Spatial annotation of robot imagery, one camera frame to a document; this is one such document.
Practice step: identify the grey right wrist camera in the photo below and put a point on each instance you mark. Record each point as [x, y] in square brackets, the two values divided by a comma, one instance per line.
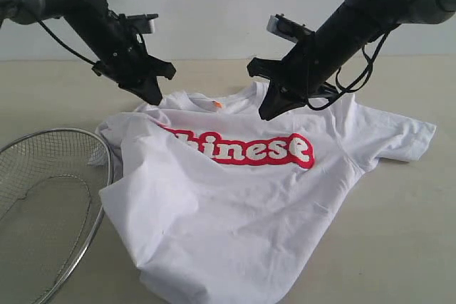
[284, 28]

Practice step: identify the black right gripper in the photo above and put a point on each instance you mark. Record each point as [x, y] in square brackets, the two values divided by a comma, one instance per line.
[300, 75]

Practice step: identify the metal wire mesh basket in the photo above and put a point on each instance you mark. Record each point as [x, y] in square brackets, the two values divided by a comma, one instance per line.
[50, 209]

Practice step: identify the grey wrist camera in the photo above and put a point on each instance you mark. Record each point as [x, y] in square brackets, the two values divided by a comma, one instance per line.
[284, 28]
[142, 23]

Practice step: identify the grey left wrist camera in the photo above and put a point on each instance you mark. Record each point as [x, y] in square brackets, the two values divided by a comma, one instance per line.
[142, 23]

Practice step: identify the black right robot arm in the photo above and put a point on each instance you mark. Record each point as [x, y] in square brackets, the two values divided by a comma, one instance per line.
[356, 23]

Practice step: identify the white t-shirt red print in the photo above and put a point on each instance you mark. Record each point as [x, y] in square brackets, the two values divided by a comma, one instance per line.
[216, 205]

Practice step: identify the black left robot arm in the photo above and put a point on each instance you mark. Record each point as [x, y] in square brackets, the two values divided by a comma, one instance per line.
[83, 16]

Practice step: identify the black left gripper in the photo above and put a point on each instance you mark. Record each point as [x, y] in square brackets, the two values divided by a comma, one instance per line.
[123, 58]

